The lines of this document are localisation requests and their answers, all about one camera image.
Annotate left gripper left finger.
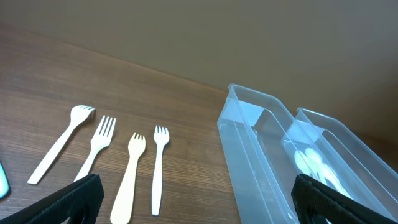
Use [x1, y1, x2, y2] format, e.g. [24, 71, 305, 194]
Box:
[1, 174, 104, 224]

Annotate white spoon wide handle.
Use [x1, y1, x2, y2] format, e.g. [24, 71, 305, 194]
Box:
[305, 148, 327, 185]

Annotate white fork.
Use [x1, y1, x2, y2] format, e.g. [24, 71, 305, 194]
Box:
[0, 163, 11, 199]
[151, 125, 170, 216]
[74, 115, 116, 182]
[27, 105, 95, 185]

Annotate clear container left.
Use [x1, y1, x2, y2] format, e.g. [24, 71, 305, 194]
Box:
[216, 83, 396, 224]

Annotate white fork far left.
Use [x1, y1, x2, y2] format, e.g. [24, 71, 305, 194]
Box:
[0, 163, 11, 199]

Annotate clear container right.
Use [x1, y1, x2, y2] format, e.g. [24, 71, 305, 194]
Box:
[281, 108, 397, 221]

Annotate beige plastic fork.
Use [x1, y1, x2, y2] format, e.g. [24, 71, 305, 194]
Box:
[110, 133, 146, 224]

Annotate white fork middle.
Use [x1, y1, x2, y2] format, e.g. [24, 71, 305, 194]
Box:
[74, 115, 116, 182]

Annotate clear container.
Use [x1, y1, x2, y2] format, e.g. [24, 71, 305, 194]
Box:
[281, 108, 397, 221]
[216, 83, 396, 224]

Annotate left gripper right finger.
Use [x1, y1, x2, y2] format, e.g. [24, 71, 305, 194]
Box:
[291, 174, 397, 224]

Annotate white spoon thin handle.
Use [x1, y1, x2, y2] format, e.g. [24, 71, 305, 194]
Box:
[318, 163, 352, 199]

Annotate white fork right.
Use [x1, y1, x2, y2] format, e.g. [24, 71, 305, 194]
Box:
[151, 125, 170, 216]

